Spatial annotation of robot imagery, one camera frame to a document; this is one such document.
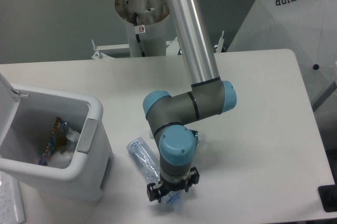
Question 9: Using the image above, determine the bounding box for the clear bottle blue label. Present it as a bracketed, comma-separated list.
[126, 137, 183, 211]

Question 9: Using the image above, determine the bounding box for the colourful snack wrapper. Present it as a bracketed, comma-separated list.
[38, 117, 68, 166]

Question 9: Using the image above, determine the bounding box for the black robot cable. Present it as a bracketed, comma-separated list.
[133, 12, 146, 57]

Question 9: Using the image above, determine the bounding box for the crumpled white paper trash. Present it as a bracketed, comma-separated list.
[47, 129, 80, 169]

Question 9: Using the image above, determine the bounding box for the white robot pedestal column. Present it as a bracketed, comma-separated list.
[115, 0, 170, 57]

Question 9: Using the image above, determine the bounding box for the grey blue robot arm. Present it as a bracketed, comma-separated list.
[115, 0, 237, 201]

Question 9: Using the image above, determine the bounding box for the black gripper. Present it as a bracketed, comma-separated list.
[146, 167, 200, 203]

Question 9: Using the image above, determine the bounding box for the black device at edge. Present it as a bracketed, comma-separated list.
[318, 184, 336, 212]

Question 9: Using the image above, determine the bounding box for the white plastic trash can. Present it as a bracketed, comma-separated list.
[1, 77, 113, 201]

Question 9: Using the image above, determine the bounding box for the clear bottle green label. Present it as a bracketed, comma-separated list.
[191, 129, 205, 149]

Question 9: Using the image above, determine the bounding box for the white metal base frame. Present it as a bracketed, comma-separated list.
[91, 30, 228, 60]

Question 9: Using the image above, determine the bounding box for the white Superior umbrella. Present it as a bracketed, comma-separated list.
[228, 0, 336, 105]

